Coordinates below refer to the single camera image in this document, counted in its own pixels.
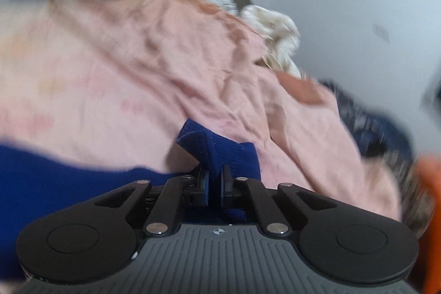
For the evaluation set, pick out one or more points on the orange garment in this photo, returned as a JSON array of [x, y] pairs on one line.
[[426, 272]]

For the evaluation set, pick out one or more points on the dark patterned garment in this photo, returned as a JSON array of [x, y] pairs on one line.
[[374, 134]]

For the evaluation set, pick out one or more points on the white fluffy cloth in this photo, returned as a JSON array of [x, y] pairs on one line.
[[280, 33]]

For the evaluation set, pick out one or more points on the pink bed blanket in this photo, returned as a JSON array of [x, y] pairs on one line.
[[110, 84]]

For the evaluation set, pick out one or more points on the blue knit sweater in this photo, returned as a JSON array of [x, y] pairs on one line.
[[33, 186]]

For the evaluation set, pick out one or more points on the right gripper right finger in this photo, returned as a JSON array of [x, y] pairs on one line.
[[254, 202]]

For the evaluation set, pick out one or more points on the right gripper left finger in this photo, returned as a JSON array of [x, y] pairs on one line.
[[183, 199]]

